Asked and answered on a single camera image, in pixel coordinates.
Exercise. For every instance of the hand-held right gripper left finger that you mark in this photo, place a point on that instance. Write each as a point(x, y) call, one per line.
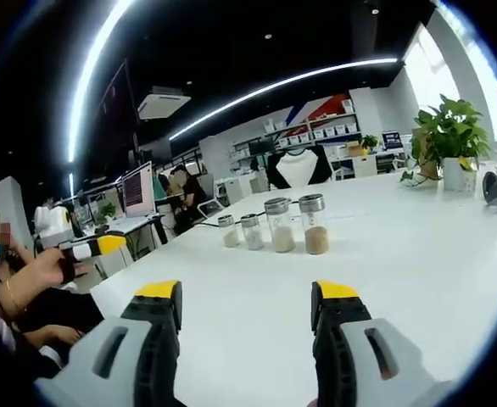
point(155, 339)

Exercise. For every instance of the black round desk fan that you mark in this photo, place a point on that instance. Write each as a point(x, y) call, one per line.
point(495, 191)

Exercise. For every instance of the green potted plant white pot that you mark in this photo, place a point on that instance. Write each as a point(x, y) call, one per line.
point(452, 135)

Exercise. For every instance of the dark screen display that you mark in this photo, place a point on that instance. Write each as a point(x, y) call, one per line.
point(392, 140)

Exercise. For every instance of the tall seasoning bottle brown powder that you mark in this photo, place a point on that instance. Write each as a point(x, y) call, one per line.
point(315, 233)

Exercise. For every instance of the tall seasoning bottle beige powder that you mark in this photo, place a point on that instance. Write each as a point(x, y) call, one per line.
point(282, 233)

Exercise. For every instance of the cardboard box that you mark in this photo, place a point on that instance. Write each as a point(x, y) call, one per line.
point(354, 148)

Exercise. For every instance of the small green plant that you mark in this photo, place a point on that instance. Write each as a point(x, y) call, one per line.
point(369, 142)

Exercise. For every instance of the long ceiling light strip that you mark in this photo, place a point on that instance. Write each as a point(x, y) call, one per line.
point(91, 72)

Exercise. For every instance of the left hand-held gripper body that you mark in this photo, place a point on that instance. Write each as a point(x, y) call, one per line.
point(53, 222)

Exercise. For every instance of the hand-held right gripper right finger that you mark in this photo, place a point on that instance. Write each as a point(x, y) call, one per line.
point(337, 339)

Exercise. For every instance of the person's dark clothing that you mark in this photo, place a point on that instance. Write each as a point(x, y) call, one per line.
point(57, 309)

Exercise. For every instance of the ceiling air conditioner unit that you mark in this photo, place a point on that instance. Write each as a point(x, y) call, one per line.
point(163, 104)

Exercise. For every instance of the shelf of white bins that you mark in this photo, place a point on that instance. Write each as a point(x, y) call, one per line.
point(316, 129)

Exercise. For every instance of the person's left hand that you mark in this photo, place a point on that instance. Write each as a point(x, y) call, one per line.
point(45, 269)

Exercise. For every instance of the short ceiling light strip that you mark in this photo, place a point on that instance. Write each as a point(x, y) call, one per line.
point(274, 91)

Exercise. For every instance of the small seasoning bottle white powder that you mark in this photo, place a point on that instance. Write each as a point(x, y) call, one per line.
point(252, 235)
point(229, 233)

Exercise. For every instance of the computer monitor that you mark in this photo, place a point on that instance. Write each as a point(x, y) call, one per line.
point(139, 193)

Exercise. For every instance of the white office desk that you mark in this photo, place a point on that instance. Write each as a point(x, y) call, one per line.
point(121, 229)

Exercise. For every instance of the chair with black white shirt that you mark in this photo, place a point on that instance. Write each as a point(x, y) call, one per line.
point(299, 167)

